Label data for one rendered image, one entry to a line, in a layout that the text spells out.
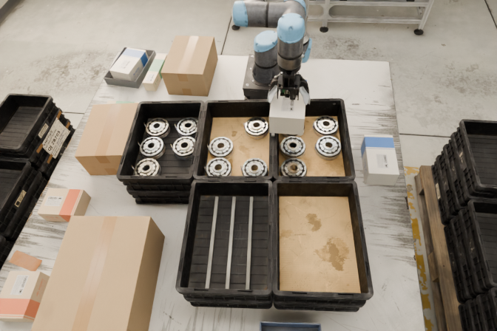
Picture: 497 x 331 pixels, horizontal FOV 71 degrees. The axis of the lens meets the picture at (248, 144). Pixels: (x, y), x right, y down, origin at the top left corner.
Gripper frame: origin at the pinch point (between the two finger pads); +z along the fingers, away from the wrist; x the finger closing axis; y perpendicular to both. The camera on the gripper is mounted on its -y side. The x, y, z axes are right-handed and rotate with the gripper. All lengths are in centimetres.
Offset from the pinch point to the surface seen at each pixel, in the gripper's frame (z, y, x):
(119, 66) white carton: 32, -47, -95
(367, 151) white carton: 31.7, -2.9, 33.8
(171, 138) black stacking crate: 28, 1, -51
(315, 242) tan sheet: 27, 41, 13
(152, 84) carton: 36, -39, -75
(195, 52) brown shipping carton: 25, -54, -52
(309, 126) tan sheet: 27.8, -11.0, 8.9
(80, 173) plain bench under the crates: 41, 16, -95
